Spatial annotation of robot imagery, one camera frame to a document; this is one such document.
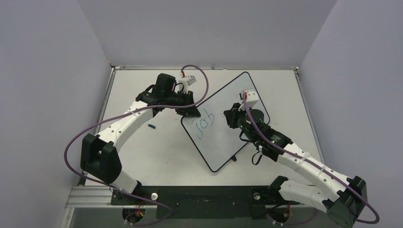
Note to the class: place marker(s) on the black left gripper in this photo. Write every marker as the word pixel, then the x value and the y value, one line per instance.
pixel 190 111

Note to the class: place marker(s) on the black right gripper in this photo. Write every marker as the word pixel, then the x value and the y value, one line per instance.
pixel 233 116

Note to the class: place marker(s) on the black framed whiteboard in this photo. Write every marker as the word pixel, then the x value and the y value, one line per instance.
pixel 215 141

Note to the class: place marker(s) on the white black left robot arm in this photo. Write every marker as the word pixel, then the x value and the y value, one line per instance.
pixel 99 153

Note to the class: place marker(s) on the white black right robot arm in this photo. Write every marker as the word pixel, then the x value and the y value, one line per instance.
pixel 339 196

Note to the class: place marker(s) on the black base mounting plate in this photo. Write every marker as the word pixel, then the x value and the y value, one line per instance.
pixel 203 202

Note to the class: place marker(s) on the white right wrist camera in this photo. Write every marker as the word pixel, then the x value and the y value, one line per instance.
pixel 249 99

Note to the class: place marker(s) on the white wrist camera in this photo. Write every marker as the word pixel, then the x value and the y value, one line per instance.
pixel 185 82
pixel 249 99

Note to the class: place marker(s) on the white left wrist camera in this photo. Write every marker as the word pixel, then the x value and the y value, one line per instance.
pixel 185 82

